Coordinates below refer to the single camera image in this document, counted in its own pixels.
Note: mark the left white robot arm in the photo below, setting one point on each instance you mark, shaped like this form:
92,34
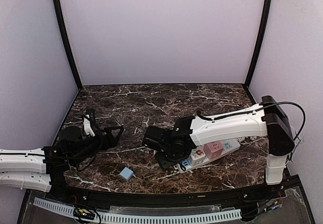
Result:
43,169

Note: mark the white multicolour power strip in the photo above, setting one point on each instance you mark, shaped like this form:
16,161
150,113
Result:
229,147

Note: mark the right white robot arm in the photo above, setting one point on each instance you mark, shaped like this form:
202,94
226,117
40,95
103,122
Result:
195,141

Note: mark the white plug adapter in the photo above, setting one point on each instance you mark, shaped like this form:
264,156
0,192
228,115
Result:
196,157

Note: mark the left black frame post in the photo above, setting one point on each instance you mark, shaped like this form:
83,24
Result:
66,43

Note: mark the blue plug adapter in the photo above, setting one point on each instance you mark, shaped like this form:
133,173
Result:
126,174

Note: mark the white slotted cable duct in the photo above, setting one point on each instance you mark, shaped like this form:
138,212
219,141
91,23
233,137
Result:
120,215

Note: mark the pink cube socket adapter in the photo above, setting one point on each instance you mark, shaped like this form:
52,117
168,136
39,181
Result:
213,149

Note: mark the right black frame post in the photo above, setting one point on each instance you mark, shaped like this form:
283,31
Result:
258,43

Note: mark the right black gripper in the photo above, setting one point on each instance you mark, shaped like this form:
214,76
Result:
165,160

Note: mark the black frame post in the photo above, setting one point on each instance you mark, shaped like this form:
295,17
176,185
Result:
258,43
66,43

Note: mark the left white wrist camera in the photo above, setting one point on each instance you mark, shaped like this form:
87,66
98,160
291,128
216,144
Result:
88,122

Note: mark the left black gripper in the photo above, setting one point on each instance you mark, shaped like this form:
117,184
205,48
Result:
102,138

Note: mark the black front rail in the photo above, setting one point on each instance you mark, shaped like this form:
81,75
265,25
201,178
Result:
247,196

